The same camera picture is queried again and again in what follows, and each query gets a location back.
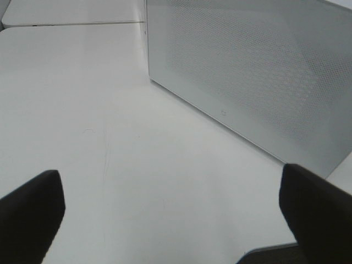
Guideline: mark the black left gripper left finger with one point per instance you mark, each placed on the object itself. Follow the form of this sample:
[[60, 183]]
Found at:
[[31, 216]]

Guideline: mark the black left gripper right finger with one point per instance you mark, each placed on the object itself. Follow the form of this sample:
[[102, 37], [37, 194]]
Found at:
[[318, 214]]

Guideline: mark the white microwave door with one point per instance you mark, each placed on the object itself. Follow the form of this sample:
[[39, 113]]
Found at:
[[278, 73]]

